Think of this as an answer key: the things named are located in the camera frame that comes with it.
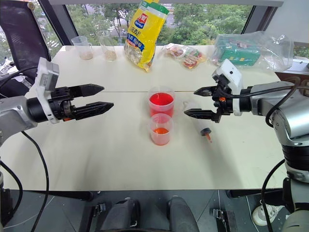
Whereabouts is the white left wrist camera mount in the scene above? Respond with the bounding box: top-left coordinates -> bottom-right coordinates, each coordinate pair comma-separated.
35,57 -> 60,125

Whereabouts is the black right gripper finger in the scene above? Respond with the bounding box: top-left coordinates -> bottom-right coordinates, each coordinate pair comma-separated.
183,108 -> 218,121
193,87 -> 214,97

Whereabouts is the dark rounded robot leg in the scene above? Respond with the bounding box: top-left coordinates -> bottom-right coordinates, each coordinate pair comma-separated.
100,197 -> 140,232
168,196 -> 200,232

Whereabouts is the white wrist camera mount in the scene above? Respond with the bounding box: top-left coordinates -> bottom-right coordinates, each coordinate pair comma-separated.
35,57 -> 60,125
212,58 -> 243,116

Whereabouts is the black office chair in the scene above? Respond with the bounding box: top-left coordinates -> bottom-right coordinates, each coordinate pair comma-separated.
0,0 -> 52,98

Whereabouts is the yellow snack bag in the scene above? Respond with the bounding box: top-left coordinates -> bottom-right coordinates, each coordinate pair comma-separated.
124,0 -> 170,73

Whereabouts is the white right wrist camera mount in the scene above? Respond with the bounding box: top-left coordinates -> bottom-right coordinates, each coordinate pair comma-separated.
212,58 -> 243,116

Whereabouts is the dark rounded right robot leg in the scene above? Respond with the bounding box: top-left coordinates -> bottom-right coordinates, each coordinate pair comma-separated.
168,196 -> 200,232

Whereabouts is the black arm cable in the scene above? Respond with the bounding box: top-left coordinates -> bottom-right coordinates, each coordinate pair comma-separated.
0,66 -> 50,232
226,83 -> 309,227

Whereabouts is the dark rounded left robot leg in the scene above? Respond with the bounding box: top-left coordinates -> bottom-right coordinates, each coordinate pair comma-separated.
100,197 -> 140,232

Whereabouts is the clear tall cup with grains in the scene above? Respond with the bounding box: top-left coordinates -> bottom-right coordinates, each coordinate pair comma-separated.
97,30 -> 117,62

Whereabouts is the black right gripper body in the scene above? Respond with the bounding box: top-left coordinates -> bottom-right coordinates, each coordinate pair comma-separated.
211,81 -> 235,124

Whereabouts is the large cup red liquid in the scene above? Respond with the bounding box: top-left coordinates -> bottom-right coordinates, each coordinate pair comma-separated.
148,86 -> 175,118

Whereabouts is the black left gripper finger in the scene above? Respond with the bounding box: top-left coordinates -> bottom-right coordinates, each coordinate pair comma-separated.
69,84 -> 105,98
72,101 -> 114,121

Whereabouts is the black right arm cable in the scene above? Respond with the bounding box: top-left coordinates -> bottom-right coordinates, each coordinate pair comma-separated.
226,83 -> 309,227

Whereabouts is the small cup orange liquid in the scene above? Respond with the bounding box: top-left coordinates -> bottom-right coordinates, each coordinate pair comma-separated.
149,113 -> 174,146

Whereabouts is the clear measuring cup with handle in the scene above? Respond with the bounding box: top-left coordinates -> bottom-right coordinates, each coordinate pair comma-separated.
71,36 -> 94,60

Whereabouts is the white sneaker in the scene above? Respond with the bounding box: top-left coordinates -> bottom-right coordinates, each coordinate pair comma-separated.
252,199 -> 284,227

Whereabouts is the clear bag with green box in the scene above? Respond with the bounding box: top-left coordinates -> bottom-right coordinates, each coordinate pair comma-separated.
210,30 -> 295,72

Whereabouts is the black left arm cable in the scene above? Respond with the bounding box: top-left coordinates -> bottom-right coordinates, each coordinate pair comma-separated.
0,66 -> 50,232

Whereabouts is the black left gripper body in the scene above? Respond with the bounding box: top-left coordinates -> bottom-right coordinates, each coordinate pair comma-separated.
47,87 -> 77,122

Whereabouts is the clear bag of snack packets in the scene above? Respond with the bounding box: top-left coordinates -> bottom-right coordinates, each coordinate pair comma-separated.
161,43 -> 208,71

